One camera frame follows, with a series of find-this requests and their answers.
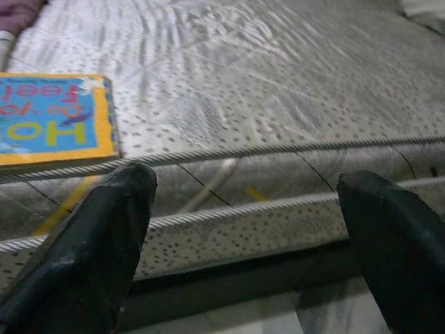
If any cream pillow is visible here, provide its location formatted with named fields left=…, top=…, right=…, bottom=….
left=399, top=0, right=445, bottom=34

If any grey quilted mattress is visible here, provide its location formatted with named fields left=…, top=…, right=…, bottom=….
left=0, top=0, right=445, bottom=289

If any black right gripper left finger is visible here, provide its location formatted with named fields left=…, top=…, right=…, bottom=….
left=0, top=162, right=158, bottom=334

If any purple cartoon print blanket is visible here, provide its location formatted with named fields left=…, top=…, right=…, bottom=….
left=0, top=0, right=48, bottom=34

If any black bed frame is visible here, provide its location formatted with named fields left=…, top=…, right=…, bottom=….
left=114, top=239, right=366, bottom=330

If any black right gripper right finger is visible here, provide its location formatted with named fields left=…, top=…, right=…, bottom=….
left=336, top=169, right=445, bottom=334

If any blue yellow children's book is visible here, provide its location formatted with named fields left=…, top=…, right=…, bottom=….
left=0, top=72, right=122, bottom=170

